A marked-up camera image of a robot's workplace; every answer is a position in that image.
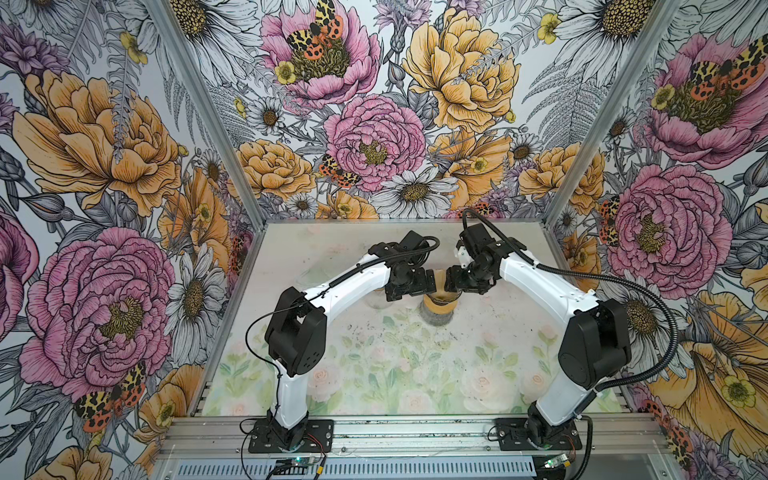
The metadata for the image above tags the left corner frame post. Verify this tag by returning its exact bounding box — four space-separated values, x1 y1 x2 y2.
147 1 266 233

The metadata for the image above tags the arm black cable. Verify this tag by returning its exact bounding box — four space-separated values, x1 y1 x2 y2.
460 207 680 480
244 235 441 421

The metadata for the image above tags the wooden ring dripper holder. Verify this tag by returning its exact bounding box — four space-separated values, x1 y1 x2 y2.
422 296 458 316

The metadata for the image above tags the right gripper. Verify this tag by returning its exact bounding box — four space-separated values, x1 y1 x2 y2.
444 259 496 295

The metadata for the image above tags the clear glass carafe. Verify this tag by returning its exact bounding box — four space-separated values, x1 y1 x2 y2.
364 289 393 311

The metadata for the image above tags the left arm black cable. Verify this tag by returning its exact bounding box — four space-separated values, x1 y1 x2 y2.
244 235 441 421

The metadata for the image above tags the grey glass dripper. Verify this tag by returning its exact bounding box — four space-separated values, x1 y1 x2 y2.
425 292 461 306

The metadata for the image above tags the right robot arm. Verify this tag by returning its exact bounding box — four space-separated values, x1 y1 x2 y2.
445 224 632 448

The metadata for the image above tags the grey ribbed glass pitcher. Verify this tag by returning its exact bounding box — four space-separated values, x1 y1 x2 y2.
420 310 454 327

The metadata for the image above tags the green circuit board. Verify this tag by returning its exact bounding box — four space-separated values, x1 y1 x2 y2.
270 457 325 475

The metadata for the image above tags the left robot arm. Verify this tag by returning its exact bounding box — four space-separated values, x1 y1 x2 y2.
264 230 440 450

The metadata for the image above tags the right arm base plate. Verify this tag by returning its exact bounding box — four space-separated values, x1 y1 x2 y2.
489 417 583 451

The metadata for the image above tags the corner frame post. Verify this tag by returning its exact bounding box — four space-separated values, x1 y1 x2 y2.
147 1 266 233
542 1 680 229

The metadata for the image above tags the right corner frame post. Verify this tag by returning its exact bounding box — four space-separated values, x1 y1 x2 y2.
542 1 680 229

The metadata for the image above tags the aluminium front rail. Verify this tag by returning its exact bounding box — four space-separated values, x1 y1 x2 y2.
158 413 670 461

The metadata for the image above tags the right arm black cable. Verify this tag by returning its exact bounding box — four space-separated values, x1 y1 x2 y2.
460 207 680 480

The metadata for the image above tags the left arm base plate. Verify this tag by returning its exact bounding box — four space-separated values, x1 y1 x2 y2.
247 417 335 454

